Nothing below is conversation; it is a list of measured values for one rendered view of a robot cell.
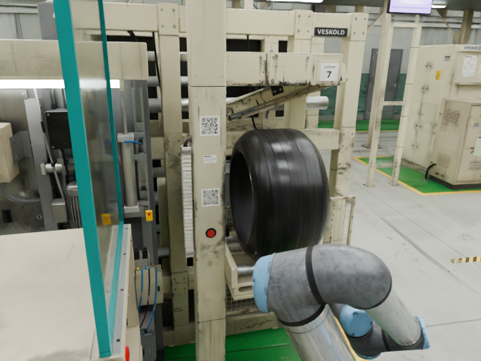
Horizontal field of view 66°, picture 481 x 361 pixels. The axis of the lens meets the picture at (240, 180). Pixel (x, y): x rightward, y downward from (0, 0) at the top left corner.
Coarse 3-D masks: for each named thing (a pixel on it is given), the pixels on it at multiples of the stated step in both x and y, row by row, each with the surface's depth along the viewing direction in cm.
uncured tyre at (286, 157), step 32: (288, 128) 161; (256, 160) 141; (288, 160) 140; (320, 160) 145; (256, 192) 139; (288, 192) 136; (320, 192) 140; (256, 224) 141; (288, 224) 138; (320, 224) 142; (256, 256) 153
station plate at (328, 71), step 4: (324, 64) 171; (328, 64) 172; (332, 64) 172; (336, 64) 173; (324, 68) 172; (328, 68) 172; (332, 68) 173; (336, 68) 173; (324, 72) 172; (328, 72) 173; (332, 72) 173; (336, 72) 174; (320, 76) 172; (324, 76) 173; (328, 76) 173; (332, 76) 174; (336, 76) 174; (320, 80) 173; (324, 80) 174; (328, 80) 174; (332, 80) 174; (336, 80) 175
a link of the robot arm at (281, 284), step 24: (264, 264) 76; (288, 264) 73; (264, 288) 74; (288, 288) 71; (312, 288) 69; (288, 312) 74; (312, 312) 74; (288, 336) 80; (312, 336) 76; (336, 336) 79; (312, 360) 79; (336, 360) 79
